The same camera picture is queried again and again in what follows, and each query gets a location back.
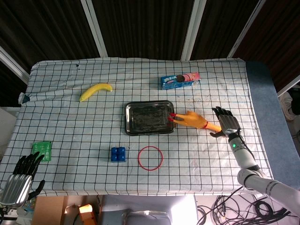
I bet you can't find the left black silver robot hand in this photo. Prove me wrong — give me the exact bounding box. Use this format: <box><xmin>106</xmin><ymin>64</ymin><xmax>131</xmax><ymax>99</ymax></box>
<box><xmin>0</xmin><ymin>151</ymin><xmax>45</xmax><ymax>209</ymax></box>

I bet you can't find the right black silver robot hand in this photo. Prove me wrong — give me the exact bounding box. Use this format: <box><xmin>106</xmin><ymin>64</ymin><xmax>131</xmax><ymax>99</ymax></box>
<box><xmin>210</xmin><ymin>106</ymin><xmax>242</xmax><ymax>138</ymax></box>

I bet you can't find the orange rubber chicken toy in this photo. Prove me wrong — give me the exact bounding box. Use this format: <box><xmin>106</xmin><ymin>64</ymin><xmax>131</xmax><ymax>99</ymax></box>
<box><xmin>167</xmin><ymin>111</ymin><xmax>222</xmax><ymax>134</ymax></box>

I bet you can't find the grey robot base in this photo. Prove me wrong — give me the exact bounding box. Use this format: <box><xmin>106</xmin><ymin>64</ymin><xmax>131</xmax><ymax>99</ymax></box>
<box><xmin>100</xmin><ymin>194</ymin><xmax>198</xmax><ymax>225</ymax></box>

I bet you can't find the blue toy building block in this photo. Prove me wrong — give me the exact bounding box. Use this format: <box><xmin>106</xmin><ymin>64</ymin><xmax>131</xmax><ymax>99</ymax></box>
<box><xmin>111</xmin><ymin>146</ymin><xmax>127</xmax><ymax>163</ymax></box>

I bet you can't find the brown cardboard box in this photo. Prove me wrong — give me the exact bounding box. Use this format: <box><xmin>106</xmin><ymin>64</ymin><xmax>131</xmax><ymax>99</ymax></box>
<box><xmin>31</xmin><ymin>196</ymin><xmax>65</xmax><ymax>225</ymax></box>

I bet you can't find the green circuit board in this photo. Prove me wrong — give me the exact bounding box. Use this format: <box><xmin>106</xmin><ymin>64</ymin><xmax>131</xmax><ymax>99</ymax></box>
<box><xmin>32</xmin><ymin>141</ymin><xmax>53</xmax><ymax>162</ymax></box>

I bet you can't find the white crumpled cloth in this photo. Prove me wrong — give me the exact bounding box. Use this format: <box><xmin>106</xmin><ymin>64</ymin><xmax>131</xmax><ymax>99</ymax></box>
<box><xmin>278</xmin><ymin>91</ymin><xmax>294</xmax><ymax>121</ymax></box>

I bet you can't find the blue pink cookie box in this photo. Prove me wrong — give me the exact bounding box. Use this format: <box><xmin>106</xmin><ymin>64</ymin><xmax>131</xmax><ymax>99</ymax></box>
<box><xmin>160</xmin><ymin>72</ymin><xmax>202</xmax><ymax>90</ymax></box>

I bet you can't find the orange box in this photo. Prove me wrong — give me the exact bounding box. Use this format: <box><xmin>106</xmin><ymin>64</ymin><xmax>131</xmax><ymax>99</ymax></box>
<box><xmin>78</xmin><ymin>204</ymin><xmax>97</xmax><ymax>225</ymax></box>

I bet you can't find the rectangular metal tray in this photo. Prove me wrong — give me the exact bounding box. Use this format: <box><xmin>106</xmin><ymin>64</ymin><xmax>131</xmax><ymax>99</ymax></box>
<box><xmin>124</xmin><ymin>100</ymin><xmax>178</xmax><ymax>136</ymax></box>

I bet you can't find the white black grid tablecloth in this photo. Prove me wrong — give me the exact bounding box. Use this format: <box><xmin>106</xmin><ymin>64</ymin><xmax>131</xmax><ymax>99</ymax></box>
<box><xmin>0</xmin><ymin>57</ymin><xmax>274</xmax><ymax>196</ymax></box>

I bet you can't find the yellow banana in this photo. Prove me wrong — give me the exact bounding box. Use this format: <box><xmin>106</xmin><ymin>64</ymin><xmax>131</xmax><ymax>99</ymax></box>
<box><xmin>79</xmin><ymin>83</ymin><xmax>113</xmax><ymax>102</ymax></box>

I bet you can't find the white frame post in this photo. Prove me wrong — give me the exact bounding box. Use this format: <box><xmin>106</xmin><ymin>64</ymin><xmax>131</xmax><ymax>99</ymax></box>
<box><xmin>180</xmin><ymin>0</ymin><xmax>202</xmax><ymax>62</ymax></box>
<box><xmin>276</xmin><ymin>74</ymin><xmax>300</xmax><ymax>97</ymax></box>
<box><xmin>226</xmin><ymin>0</ymin><xmax>267</xmax><ymax>59</ymax></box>
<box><xmin>0</xmin><ymin>45</ymin><xmax>30</xmax><ymax>84</ymax></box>
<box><xmin>80</xmin><ymin>0</ymin><xmax>109</xmax><ymax>58</ymax></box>

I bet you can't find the black cable hanging from elbow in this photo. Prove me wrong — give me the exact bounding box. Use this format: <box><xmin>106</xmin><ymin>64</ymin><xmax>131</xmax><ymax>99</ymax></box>
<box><xmin>217</xmin><ymin>186</ymin><xmax>245</xmax><ymax>211</ymax></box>

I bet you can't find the black floor cable bundle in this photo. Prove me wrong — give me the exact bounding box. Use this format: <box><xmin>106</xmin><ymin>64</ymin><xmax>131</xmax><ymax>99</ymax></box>
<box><xmin>196</xmin><ymin>194</ymin><xmax>299</xmax><ymax>225</ymax></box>

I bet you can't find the red thin ring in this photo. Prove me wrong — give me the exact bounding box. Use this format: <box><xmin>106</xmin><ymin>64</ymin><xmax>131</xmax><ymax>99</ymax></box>
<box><xmin>137</xmin><ymin>145</ymin><xmax>164</xmax><ymax>171</ymax></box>

